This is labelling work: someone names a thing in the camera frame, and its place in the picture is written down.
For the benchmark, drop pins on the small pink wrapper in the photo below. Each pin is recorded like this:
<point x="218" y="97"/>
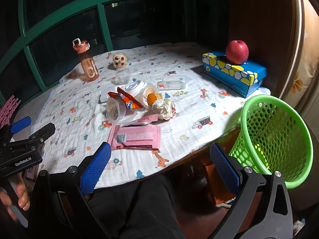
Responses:
<point x="144" y="119"/>

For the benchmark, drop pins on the green plastic mesh basket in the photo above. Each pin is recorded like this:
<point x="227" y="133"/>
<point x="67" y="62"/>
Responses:
<point x="244" y="119"/>

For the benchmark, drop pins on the white tissue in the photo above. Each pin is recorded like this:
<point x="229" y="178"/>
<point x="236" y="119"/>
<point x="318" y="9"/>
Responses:
<point x="163" y="108"/>

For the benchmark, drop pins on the large pink wrapper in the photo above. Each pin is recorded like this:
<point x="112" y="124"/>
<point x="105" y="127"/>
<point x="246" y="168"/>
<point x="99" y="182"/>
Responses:
<point x="139" y="137"/>

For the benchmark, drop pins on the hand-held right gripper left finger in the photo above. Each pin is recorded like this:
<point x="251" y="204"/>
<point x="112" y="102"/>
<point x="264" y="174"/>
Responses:
<point x="98" y="166"/>

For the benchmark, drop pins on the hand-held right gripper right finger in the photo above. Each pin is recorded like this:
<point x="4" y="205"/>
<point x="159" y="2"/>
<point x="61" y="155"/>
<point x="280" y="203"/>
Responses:
<point x="224" y="166"/>

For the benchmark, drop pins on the printed white blanket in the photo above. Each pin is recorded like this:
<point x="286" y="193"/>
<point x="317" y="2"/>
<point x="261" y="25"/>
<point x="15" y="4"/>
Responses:
<point x="199" y="104"/>

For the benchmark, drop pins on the blue spotted tissue box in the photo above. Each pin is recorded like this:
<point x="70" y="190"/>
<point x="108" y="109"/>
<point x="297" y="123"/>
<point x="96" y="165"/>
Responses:
<point x="224" y="74"/>

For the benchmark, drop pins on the clear rectangular plastic container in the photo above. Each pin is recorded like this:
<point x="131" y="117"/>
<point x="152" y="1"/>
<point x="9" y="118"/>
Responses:
<point x="174" y="82"/>

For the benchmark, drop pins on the cream spotted toy ball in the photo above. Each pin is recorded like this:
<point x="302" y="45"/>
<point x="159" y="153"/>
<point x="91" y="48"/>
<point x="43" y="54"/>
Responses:
<point x="119" y="61"/>

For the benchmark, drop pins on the orange water bottle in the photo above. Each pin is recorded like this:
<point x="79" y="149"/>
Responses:
<point x="88" y="67"/>

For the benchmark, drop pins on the pink perforated mat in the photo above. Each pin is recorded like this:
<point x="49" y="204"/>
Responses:
<point x="8" y="109"/>

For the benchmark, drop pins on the clear labelled pudding cup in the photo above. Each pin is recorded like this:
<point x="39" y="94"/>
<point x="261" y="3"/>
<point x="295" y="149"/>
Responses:
<point x="116" y="110"/>

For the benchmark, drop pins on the person's black trousers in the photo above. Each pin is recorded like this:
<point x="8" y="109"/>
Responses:
<point x="139" y="211"/>

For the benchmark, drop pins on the yellow pudding cup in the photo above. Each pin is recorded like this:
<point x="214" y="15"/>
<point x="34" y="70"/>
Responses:
<point x="147" y="92"/>

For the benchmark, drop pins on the wooden table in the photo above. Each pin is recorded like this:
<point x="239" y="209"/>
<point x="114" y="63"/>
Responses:
<point x="211" y="179"/>

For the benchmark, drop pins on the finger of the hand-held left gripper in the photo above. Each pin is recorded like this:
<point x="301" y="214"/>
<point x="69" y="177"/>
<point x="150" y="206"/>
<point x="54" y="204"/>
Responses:
<point x="21" y="125"/>
<point x="42" y="132"/>

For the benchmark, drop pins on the orange fruit piece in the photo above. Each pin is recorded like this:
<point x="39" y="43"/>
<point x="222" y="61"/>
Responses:
<point x="152" y="99"/>

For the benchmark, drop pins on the person's left hand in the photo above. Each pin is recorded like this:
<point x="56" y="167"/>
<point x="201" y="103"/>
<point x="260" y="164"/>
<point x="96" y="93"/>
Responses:
<point x="24" y="195"/>

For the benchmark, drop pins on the small clear plastic cup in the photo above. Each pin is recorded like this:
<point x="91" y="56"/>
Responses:
<point x="122" y="77"/>

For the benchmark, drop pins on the silver foil lid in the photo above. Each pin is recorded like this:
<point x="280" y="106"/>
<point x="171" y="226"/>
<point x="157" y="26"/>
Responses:
<point x="104" y="97"/>

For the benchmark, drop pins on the clear cup with white lid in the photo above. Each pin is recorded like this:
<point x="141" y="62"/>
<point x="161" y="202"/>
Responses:
<point x="134" y="88"/>

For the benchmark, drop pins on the green window frame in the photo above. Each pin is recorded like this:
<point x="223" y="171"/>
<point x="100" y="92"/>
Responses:
<point x="106" y="29"/>

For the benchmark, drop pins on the floral cream cloth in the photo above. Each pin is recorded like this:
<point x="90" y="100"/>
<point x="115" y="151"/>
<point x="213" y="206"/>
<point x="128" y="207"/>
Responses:
<point x="304" y="74"/>

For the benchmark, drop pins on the red apple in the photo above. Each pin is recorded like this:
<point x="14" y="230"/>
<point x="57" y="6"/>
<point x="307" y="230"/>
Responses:
<point x="236" y="52"/>

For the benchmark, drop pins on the orange snack wrapper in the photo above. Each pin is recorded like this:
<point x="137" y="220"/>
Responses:
<point x="129" y="103"/>

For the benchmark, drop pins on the brown wooden cabinet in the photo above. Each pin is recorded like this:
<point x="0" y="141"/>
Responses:
<point x="269" y="29"/>

